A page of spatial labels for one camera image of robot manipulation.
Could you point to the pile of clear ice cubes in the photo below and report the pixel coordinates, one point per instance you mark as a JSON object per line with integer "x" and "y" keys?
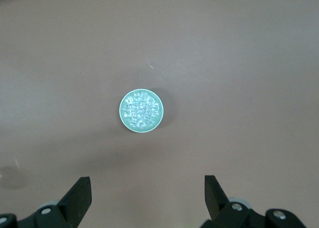
{"x": 140, "y": 109}

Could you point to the brown table cover mat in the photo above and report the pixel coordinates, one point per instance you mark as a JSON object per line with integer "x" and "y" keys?
{"x": 224, "y": 63}

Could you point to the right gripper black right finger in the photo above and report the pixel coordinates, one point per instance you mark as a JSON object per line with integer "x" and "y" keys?
{"x": 215, "y": 200}

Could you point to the green round bowl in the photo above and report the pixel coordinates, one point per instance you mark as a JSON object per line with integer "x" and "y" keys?
{"x": 122, "y": 113}

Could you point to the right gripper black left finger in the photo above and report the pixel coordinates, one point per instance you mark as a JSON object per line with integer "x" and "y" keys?
{"x": 77, "y": 200}

